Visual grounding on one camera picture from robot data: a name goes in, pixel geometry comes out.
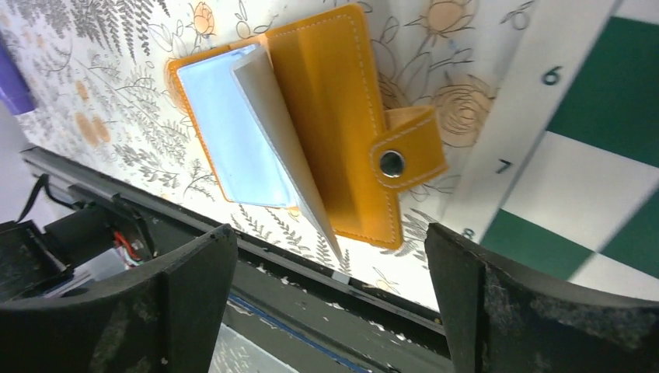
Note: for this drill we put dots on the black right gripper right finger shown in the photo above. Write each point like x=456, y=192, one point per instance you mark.
x=502, y=316

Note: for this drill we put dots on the green white chessboard mat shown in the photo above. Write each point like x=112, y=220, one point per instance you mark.
x=564, y=177

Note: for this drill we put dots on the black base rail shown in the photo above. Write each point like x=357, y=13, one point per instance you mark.
x=313, y=318

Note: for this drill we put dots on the orange leather card holder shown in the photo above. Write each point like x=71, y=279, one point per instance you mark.
x=313, y=87

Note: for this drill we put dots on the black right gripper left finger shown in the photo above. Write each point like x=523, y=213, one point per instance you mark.
x=163, y=316

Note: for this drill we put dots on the floral patterned table mat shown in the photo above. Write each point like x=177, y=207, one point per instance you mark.
x=97, y=73

